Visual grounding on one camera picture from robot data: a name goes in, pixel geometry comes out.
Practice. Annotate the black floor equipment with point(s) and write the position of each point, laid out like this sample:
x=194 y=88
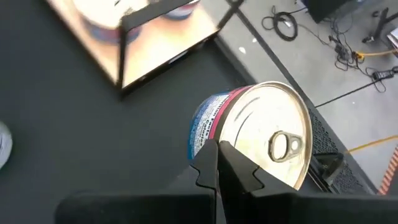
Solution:
x=326 y=9

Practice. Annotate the black table mat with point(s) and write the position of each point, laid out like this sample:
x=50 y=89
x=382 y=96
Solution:
x=77 y=124

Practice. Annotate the black mesh computer case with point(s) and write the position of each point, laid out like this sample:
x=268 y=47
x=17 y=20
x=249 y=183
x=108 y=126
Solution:
x=323 y=130

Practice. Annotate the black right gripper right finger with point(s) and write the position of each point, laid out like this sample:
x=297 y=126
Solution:
x=311 y=210

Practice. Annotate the black floor mat orange edge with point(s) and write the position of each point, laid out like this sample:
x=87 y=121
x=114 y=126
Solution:
x=390 y=174

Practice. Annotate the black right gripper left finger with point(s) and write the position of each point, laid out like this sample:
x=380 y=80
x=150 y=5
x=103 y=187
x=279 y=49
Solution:
x=140 y=207

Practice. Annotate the black power adapter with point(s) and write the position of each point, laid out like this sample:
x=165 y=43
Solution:
x=384 y=74

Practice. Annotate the black stand leg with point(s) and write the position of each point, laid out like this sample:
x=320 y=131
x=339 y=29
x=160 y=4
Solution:
x=381 y=23

